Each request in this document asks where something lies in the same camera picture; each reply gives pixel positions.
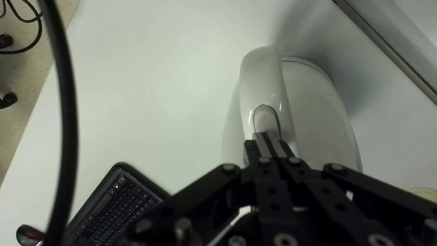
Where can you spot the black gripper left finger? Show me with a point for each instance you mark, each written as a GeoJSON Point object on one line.
{"type": "Point", "coordinates": [226, 205]}

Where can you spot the white electric kettle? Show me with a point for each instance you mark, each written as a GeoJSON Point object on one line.
{"type": "Point", "coordinates": [297, 101]}

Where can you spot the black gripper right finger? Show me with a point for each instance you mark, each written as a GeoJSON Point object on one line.
{"type": "Point", "coordinates": [341, 207]}

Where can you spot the black keyboard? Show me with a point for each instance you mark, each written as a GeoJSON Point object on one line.
{"type": "Point", "coordinates": [123, 196]}

